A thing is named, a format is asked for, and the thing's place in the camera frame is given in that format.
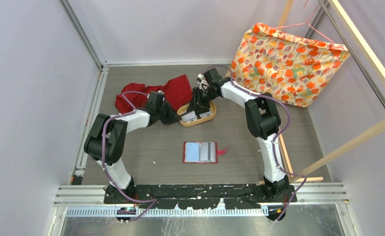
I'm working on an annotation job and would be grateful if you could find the pink clothes hanger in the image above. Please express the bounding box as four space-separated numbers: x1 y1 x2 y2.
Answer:
274 0 334 43

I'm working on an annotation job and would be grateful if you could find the white magnetic stripe card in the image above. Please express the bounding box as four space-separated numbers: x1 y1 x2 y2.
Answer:
199 142 217 163

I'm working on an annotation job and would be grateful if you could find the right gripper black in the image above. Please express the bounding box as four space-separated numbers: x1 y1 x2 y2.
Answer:
186 88 218 116

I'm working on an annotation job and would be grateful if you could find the red cloth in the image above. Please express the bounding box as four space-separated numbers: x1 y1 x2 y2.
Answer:
115 75 193 114

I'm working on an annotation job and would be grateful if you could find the white numbered card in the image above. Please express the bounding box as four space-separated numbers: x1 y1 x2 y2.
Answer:
181 111 197 123

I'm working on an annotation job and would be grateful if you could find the wooden frame rack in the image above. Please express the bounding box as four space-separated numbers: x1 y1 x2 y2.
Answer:
284 0 385 188

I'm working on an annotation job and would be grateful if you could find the aluminium frame rail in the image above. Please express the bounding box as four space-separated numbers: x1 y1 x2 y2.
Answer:
53 0 385 236

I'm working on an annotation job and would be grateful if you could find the yellow oval tray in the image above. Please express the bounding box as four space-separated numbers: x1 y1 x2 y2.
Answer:
180 101 217 127

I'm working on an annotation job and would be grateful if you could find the red card holder wallet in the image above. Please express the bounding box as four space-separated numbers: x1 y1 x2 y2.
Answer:
183 142 227 164

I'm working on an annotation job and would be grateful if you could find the floral fabric bag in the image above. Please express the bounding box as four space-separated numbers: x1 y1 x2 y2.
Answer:
226 23 351 107

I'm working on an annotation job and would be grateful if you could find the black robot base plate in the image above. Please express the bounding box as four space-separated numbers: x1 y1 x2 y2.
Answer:
103 183 295 210

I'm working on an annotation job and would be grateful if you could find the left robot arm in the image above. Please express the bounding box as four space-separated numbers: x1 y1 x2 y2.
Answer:
83 92 181 204

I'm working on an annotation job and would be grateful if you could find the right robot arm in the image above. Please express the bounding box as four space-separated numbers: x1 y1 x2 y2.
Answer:
181 68 290 202

